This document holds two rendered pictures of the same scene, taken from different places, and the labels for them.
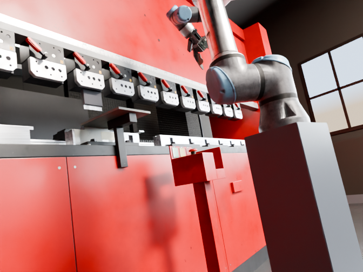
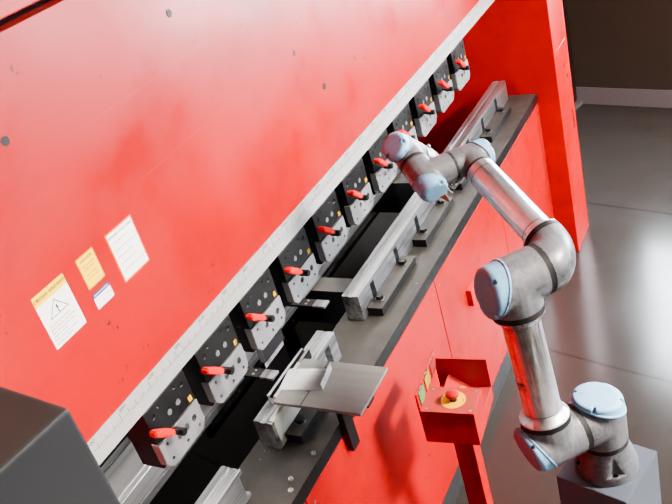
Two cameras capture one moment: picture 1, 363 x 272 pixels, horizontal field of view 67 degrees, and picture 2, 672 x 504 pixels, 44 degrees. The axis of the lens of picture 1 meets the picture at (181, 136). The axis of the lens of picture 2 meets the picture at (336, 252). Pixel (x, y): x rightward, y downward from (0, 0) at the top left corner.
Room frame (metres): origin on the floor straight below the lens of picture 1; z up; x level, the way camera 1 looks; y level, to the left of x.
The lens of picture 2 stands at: (-0.58, 0.21, 2.38)
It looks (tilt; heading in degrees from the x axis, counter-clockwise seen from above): 30 degrees down; 358
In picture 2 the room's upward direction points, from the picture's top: 17 degrees counter-clockwise
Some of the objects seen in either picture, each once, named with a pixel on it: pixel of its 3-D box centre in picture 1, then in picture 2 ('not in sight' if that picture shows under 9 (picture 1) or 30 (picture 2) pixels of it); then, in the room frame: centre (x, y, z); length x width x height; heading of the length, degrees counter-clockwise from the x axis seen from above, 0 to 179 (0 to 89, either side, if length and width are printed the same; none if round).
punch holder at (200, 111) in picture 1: (199, 102); (395, 134); (2.06, -0.18, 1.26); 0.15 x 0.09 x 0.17; 144
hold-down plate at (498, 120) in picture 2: not in sight; (495, 124); (2.70, -0.71, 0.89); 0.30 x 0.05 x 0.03; 144
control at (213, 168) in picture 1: (197, 162); (455, 396); (1.27, -0.05, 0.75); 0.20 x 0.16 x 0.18; 150
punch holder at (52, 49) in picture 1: (43, 63); (210, 359); (1.09, 0.53, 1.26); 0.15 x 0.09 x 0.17; 144
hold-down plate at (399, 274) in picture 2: (183, 147); (393, 284); (1.73, 0.00, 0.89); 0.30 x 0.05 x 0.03; 144
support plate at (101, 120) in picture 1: (115, 119); (330, 385); (1.18, 0.28, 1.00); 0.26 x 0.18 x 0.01; 54
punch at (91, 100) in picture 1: (92, 100); (269, 342); (1.27, 0.40, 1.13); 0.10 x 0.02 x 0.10; 144
